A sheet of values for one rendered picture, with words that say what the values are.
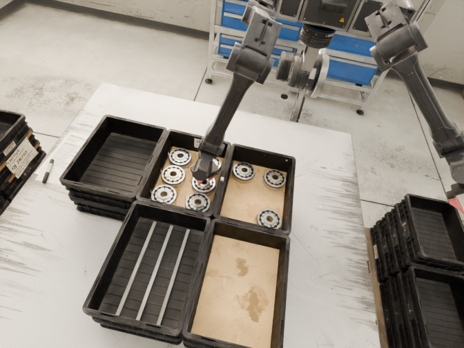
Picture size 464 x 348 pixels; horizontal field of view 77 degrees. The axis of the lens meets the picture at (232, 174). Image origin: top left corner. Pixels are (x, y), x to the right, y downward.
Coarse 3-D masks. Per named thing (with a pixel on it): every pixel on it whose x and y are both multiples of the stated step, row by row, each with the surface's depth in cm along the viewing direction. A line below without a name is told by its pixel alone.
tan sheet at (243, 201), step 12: (264, 168) 139; (252, 180) 134; (228, 192) 128; (240, 192) 129; (252, 192) 130; (264, 192) 131; (276, 192) 132; (228, 204) 124; (240, 204) 125; (252, 204) 126; (264, 204) 127; (276, 204) 128; (228, 216) 121; (240, 216) 122; (252, 216) 122
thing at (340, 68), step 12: (336, 36) 257; (348, 36) 254; (360, 36) 252; (336, 48) 265; (348, 48) 263; (360, 48) 262; (336, 60) 272; (348, 60) 270; (336, 72) 283; (348, 72) 281; (360, 72) 279; (372, 72) 277
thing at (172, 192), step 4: (156, 188) 121; (160, 188) 122; (164, 188) 122; (168, 188) 122; (172, 188) 122; (152, 192) 120; (156, 192) 120; (172, 192) 121; (152, 196) 118; (156, 196) 119; (172, 196) 120; (156, 200) 118; (160, 200) 118; (164, 200) 118; (168, 200) 118; (172, 200) 118
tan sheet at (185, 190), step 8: (192, 152) 140; (168, 160) 135; (192, 160) 137; (184, 168) 133; (160, 176) 129; (192, 176) 131; (216, 176) 133; (160, 184) 126; (184, 184) 128; (216, 184) 130; (176, 192) 125; (184, 192) 125; (192, 192) 126; (184, 200) 123
